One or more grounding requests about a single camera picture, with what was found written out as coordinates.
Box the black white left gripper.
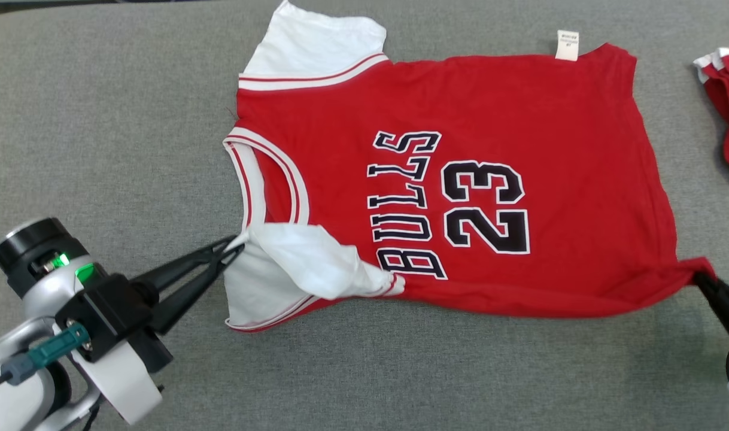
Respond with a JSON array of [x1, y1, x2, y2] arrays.
[[0, 217, 246, 426]]

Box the red white Bulls jersey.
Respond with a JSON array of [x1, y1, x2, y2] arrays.
[[223, 0, 717, 333]]

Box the teal connector cable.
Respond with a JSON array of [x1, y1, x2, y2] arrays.
[[0, 323, 91, 396]]

